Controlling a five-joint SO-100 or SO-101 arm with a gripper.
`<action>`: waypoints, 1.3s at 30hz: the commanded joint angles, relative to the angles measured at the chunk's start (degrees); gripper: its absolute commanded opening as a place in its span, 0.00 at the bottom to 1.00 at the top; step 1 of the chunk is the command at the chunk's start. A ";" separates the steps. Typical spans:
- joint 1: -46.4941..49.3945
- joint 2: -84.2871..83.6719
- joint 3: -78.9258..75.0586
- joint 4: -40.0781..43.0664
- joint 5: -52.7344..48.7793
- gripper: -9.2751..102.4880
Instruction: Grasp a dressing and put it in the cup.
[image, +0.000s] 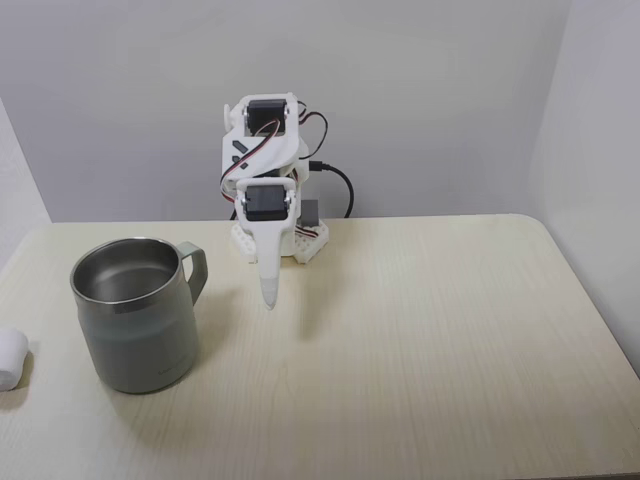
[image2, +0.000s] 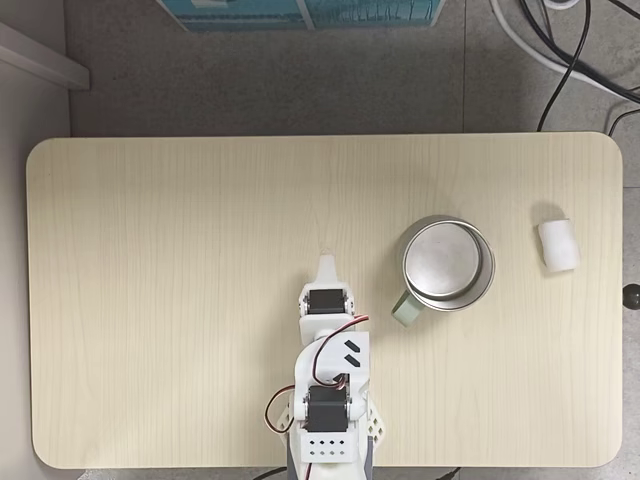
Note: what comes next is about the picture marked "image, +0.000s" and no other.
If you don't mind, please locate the white dressing roll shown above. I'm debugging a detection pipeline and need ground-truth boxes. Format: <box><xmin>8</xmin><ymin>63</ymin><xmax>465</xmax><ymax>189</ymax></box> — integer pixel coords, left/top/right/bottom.
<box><xmin>0</xmin><ymin>327</ymin><xmax>30</xmax><ymax>393</ymax></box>

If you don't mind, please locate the red black servo cable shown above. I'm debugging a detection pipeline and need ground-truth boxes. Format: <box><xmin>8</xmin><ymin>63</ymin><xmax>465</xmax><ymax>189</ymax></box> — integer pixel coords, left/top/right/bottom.
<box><xmin>297</xmin><ymin>101</ymin><xmax>332</xmax><ymax>157</ymax></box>
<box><xmin>219</xmin><ymin>119</ymin><xmax>289</xmax><ymax>202</ymax></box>

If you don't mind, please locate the grey clamp block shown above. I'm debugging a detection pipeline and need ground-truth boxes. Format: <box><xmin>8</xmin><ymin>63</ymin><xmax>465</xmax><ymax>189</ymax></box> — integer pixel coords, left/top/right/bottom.
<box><xmin>299</xmin><ymin>199</ymin><xmax>322</xmax><ymax>229</ymax></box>

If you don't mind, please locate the black power cable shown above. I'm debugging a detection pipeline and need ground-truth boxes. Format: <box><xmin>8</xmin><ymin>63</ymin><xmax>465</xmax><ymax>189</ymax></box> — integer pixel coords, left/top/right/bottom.
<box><xmin>309</xmin><ymin>160</ymin><xmax>356</xmax><ymax>220</ymax></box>

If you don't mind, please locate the grey steel mug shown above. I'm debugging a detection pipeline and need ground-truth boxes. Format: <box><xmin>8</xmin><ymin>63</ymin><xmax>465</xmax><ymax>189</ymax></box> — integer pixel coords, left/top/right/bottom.
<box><xmin>69</xmin><ymin>238</ymin><xmax>209</xmax><ymax>395</ymax></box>

